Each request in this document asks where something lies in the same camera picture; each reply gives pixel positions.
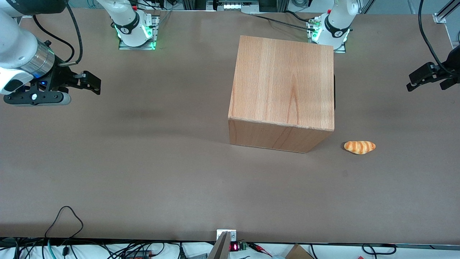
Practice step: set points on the wooden drawer cabinet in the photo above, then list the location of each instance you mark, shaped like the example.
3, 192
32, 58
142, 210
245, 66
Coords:
284, 82

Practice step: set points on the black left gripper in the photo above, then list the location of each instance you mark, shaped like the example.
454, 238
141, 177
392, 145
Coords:
446, 67

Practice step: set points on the red alligator clip lead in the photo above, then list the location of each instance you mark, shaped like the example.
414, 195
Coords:
259, 248

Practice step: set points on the orange striped bread roll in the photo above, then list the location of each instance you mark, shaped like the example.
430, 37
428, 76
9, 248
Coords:
359, 147

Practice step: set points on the brown cardboard piece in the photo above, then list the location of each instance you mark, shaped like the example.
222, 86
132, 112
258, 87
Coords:
298, 253

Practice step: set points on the silver camera mount bracket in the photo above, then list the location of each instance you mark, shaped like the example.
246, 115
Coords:
233, 234

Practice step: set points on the aluminium frame profile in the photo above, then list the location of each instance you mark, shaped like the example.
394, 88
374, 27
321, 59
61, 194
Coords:
445, 12

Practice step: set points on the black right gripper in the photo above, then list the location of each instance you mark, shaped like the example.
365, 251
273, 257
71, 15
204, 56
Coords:
61, 78

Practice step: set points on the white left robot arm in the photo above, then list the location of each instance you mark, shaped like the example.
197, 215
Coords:
336, 25

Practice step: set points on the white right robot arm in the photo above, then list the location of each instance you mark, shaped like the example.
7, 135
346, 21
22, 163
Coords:
18, 46

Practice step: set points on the silver lit device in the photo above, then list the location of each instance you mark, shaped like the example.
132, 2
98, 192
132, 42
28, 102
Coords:
233, 5

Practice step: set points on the wooden slat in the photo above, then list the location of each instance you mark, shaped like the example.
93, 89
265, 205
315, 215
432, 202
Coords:
220, 248

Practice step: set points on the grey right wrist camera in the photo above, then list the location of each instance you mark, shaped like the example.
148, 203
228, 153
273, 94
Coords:
36, 98

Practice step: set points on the red digit display module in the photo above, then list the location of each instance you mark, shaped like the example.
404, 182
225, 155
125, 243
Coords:
234, 247

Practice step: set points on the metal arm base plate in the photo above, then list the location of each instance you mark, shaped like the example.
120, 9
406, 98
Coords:
156, 32
309, 27

